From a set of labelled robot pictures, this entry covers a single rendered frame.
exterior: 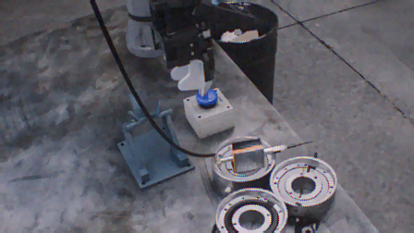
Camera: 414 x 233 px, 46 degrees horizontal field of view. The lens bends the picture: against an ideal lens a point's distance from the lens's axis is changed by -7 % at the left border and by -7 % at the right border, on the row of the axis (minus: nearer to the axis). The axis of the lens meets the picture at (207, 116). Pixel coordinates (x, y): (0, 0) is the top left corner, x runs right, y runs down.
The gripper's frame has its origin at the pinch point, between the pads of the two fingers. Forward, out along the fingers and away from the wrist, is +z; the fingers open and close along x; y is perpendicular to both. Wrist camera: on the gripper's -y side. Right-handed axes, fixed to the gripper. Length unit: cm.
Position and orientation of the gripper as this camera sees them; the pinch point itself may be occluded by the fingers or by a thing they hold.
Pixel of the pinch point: (205, 88)
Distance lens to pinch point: 92.2
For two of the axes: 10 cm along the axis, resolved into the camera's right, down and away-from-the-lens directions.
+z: 0.9, 7.7, 6.3
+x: 3.9, 5.6, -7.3
